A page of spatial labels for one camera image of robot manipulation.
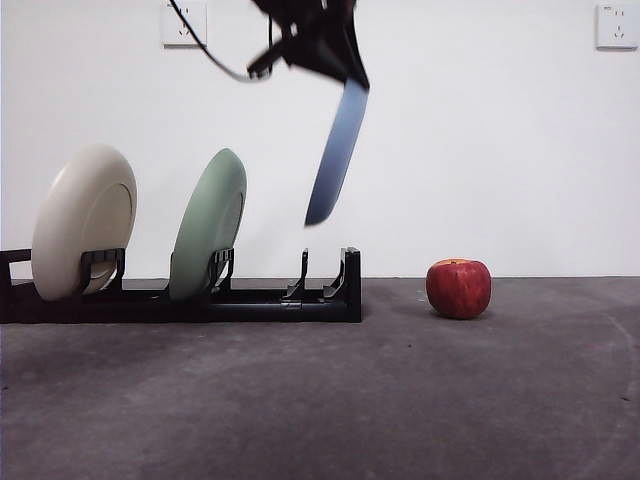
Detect blue plate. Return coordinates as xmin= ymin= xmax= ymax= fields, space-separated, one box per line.
xmin=304 ymin=82 xmax=370 ymax=229

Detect black cable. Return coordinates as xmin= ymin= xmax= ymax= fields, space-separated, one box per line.
xmin=168 ymin=0 xmax=291 ymax=81

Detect cream plate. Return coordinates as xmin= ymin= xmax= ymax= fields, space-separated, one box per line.
xmin=30 ymin=144 xmax=138 ymax=303

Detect red apple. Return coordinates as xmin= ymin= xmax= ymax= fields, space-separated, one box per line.
xmin=425 ymin=258 xmax=493 ymax=320

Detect light green plate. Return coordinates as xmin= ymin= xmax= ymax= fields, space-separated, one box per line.
xmin=168 ymin=148 xmax=248 ymax=304

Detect white wall socket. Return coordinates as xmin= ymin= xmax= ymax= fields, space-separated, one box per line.
xmin=594 ymin=4 xmax=639 ymax=51
xmin=162 ymin=1 xmax=208 ymax=50

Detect black plate rack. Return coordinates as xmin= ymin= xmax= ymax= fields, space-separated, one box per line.
xmin=0 ymin=246 xmax=363 ymax=325

